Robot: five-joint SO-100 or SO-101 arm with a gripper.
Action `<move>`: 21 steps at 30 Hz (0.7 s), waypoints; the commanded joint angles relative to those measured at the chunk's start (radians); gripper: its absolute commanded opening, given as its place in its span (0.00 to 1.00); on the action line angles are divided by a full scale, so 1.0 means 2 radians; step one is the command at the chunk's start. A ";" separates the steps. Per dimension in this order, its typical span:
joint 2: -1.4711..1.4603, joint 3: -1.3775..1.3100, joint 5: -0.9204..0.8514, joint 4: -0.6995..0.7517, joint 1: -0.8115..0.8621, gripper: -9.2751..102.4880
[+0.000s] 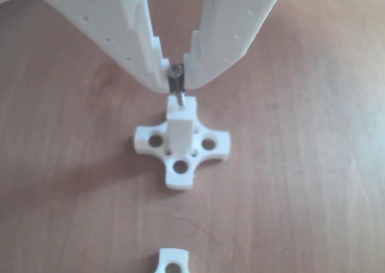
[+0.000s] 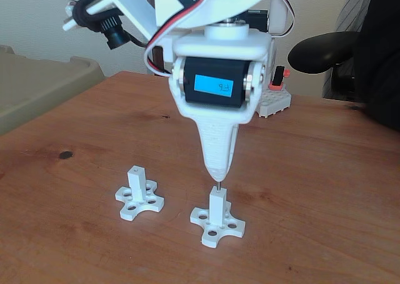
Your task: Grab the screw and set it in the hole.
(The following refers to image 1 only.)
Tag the small metal screw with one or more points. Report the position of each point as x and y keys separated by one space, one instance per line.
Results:
x=180 y=101

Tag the white cross-base post stand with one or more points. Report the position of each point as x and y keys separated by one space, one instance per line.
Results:
x=180 y=128
x=164 y=261

